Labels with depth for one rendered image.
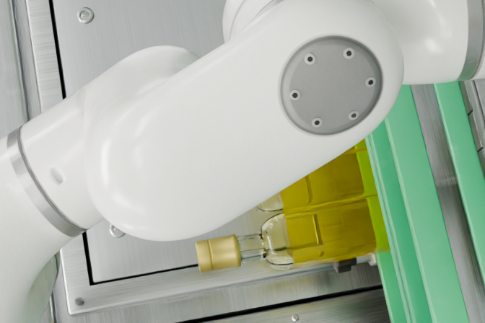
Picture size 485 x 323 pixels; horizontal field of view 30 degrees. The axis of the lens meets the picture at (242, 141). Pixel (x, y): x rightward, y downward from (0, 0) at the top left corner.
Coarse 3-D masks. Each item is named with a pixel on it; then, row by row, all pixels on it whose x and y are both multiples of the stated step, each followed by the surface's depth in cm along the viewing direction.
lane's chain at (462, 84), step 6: (462, 84) 89; (462, 90) 90; (468, 96) 88; (468, 102) 88; (468, 108) 89; (468, 114) 89; (474, 120) 88; (474, 126) 88; (474, 132) 88; (474, 138) 89; (480, 138) 87; (480, 144) 87; (480, 156) 88; (480, 162) 88
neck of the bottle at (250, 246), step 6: (252, 234) 97; (258, 234) 97; (240, 240) 96; (246, 240) 96; (252, 240) 96; (258, 240) 96; (240, 246) 96; (246, 246) 96; (252, 246) 96; (258, 246) 96; (240, 252) 96; (246, 252) 96; (252, 252) 96; (258, 252) 96; (240, 258) 96; (246, 258) 96; (252, 258) 96; (258, 258) 96
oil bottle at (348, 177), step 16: (336, 160) 97; (352, 160) 97; (368, 160) 97; (320, 176) 96; (336, 176) 97; (352, 176) 97; (368, 176) 97; (288, 192) 96; (304, 192) 96; (320, 192) 96; (336, 192) 96; (352, 192) 96; (368, 192) 96; (256, 208) 98; (272, 208) 96; (288, 208) 96
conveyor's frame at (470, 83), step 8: (472, 80) 87; (480, 80) 87; (472, 88) 87; (480, 88) 87; (472, 96) 87; (480, 96) 86; (472, 104) 88; (480, 104) 87; (480, 112) 86; (480, 120) 86; (480, 128) 87; (480, 136) 87
